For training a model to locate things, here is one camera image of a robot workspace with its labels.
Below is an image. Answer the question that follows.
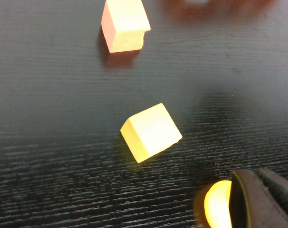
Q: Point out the yellow foam cube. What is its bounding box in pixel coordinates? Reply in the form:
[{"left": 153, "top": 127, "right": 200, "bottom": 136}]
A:
[{"left": 120, "top": 102, "right": 183, "bottom": 164}]

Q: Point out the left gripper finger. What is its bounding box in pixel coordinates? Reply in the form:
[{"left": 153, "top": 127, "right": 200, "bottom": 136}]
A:
[{"left": 230, "top": 167, "right": 288, "bottom": 228}]

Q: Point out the orange foam cube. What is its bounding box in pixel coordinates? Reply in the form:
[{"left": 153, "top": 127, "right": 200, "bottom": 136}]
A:
[{"left": 101, "top": 0, "right": 151, "bottom": 53}]

